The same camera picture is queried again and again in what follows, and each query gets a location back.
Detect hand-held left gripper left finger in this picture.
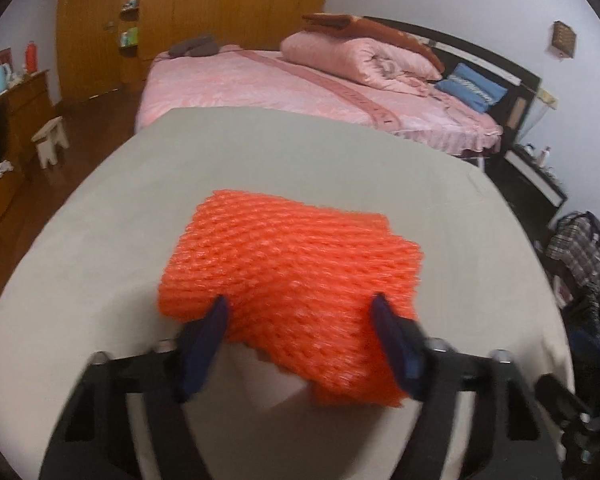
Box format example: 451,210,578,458
39,294,231,480

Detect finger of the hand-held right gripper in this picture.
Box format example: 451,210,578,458
535,374,600,441

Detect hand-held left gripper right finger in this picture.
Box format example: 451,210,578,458
369,292,566,480

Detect orange foam net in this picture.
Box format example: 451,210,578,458
157,189,425,408

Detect plaid bag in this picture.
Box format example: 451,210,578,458
547,211,600,293

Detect dark nightstand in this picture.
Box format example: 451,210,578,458
485,142,570,241

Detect small white stool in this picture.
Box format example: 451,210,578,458
31,116,71,168

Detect bed with pink sheet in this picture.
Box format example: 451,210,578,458
135,45,505,156

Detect blue pillow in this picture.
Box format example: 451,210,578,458
435,62,508,113

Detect dark bed headboard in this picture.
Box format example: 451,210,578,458
362,16,542,136

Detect folded pink quilt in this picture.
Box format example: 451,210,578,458
280,31,443,96

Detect wooden dresser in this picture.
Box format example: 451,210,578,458
0,70,56,261

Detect dark folded clothes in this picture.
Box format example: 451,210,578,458
167,35,221,58

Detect red-brown pillow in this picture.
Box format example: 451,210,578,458
301,12,446,68

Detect wooden wardrobe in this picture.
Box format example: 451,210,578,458
45,0,335,103

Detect brown wall lamp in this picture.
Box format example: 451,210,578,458
552,21,578,58

